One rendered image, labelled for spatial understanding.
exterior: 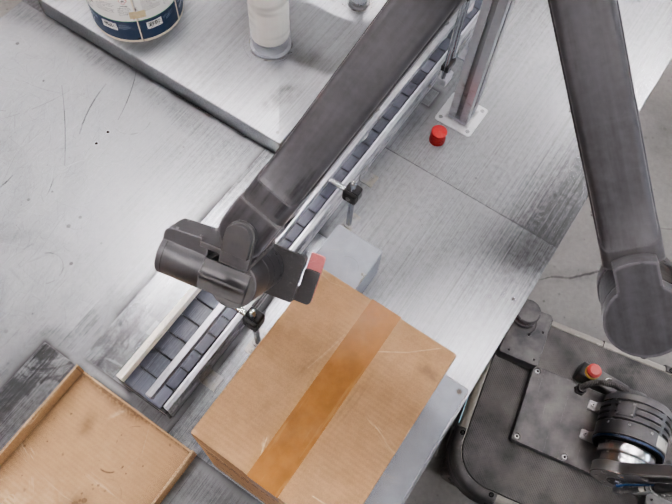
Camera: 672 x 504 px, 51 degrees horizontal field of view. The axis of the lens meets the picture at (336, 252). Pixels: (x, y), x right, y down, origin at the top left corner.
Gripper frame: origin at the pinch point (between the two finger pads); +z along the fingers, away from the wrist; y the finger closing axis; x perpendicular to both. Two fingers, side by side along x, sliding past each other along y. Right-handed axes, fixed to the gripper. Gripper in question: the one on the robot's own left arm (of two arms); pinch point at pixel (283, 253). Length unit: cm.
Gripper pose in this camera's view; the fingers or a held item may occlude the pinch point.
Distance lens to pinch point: 99.2
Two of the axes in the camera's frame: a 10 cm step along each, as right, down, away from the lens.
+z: 2.2, -1.8, 9.6
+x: -3.1, 9.2, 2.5
